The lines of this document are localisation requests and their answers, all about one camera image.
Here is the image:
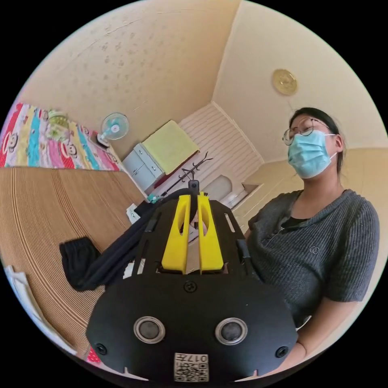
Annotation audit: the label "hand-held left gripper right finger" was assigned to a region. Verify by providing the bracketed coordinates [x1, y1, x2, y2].
[197, 194, 225, 273]

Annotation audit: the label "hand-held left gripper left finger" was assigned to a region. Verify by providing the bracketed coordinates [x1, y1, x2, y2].
[161, 195, 192, 274]

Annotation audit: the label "black pants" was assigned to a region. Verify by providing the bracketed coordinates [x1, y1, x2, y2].
[59, 188, 194, 293]

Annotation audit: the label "black coat rack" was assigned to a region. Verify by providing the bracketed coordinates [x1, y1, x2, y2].
[160, 151, 214, 198]

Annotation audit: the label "white cupboard with yellow cloth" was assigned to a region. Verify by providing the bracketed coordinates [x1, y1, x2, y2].
[122, 120, 201, 192]

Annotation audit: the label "person's body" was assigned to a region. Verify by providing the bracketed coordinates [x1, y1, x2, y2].
[244, 106, 381, 331]

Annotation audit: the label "small turquoise fan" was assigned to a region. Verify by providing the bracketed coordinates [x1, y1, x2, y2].
[96, 112, 130, 149]

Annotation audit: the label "bed with woven mat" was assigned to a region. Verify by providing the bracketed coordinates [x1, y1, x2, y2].
[0, 102, 150, 364]

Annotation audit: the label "white cloth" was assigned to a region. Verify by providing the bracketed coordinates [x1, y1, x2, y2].
[3, 265, 78, 356]

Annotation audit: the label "green floral cushion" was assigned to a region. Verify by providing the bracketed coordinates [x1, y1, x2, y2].
[45, 109, 71, 141]

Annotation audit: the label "round golden ceiling lamp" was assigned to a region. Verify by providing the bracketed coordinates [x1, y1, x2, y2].
[271, 68, 299, 96]

